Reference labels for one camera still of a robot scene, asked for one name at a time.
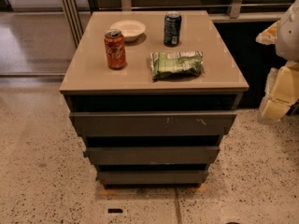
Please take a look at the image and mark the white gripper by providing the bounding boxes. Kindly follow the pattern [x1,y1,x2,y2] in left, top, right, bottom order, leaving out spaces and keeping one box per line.
[256,0,299,125]

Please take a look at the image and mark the grey top drawer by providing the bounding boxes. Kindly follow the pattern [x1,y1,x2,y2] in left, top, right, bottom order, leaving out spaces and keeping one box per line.
[70,111,236,137]

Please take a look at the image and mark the grey drawer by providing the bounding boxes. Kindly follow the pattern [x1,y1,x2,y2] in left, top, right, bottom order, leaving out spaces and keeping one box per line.
[84,147,220,165]
[97,170,207,186]
[70,111,236,137]

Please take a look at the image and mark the grey drawer cabinet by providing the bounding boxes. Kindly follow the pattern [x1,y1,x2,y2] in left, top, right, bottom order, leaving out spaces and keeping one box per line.
[60,11,249,173]

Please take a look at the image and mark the grey middle drawer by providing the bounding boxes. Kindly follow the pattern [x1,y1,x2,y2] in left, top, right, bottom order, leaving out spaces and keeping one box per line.
[84,147,220,165]

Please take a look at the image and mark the grey bottom drawer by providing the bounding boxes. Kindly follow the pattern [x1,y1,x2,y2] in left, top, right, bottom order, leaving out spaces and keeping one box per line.
[97,170,207,186]

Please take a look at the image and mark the green chip bag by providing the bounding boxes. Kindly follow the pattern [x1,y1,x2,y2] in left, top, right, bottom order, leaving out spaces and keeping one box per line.
[150,51,203,80]

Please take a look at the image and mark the dark blue soda can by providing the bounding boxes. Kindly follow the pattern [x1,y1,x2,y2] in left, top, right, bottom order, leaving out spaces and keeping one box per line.
[164,11,182,47]

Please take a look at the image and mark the white bowl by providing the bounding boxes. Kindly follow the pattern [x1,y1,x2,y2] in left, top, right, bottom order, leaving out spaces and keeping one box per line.
[110,20,146,42]

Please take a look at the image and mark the orange soda can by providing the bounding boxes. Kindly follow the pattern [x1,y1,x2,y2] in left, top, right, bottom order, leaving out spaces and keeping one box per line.
[104,29,126,69]

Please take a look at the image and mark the metal window frame railing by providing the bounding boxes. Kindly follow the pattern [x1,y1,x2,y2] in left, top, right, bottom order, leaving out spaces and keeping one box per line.
[71,0,295,40]

